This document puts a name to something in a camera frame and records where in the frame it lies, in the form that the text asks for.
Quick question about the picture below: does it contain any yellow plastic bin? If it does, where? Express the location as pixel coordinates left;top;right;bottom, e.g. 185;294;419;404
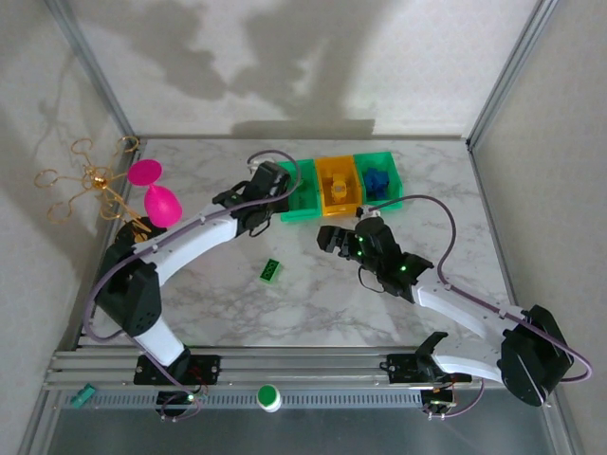
315;155;365;217

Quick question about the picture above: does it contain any green plastic bin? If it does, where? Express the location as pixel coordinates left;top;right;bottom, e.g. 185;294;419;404
354;150;405;212
278;158;320;223

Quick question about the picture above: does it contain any long green lego brick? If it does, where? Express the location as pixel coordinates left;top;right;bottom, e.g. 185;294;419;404
259;259;282;284

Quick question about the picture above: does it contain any pink plastic wine glass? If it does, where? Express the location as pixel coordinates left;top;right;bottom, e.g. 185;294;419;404
126;158;184;228

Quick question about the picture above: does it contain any black controller board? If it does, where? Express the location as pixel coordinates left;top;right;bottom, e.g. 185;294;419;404
156;391;206;412
420;388;457;414

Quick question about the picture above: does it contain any green push button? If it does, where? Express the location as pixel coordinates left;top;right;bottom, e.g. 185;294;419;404
255;383;282;412

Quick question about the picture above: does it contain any teal connector block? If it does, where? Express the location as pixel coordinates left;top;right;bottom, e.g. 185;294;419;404
69;383;98;410

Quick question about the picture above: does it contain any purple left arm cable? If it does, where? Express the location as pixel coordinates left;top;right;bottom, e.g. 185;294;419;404
84;150;304;423

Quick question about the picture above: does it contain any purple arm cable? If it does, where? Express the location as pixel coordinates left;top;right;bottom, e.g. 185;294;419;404
84;150;304;423
364;194;594;423

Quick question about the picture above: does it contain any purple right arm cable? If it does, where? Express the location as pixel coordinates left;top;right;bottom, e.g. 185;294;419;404
364;194;594;423

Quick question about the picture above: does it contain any aluminium mounting rail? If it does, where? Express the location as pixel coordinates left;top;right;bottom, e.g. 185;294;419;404
42;348;563;394

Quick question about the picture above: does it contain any gold wire stand black base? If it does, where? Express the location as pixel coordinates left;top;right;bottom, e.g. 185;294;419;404
33;136;170;252

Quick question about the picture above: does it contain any grey slotted cable duct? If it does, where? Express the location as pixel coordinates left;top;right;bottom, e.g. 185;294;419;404
56;391;426;411

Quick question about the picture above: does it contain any aluminium frame post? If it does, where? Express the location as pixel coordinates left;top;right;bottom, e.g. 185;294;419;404
45;0;139;149
466;0;561;152

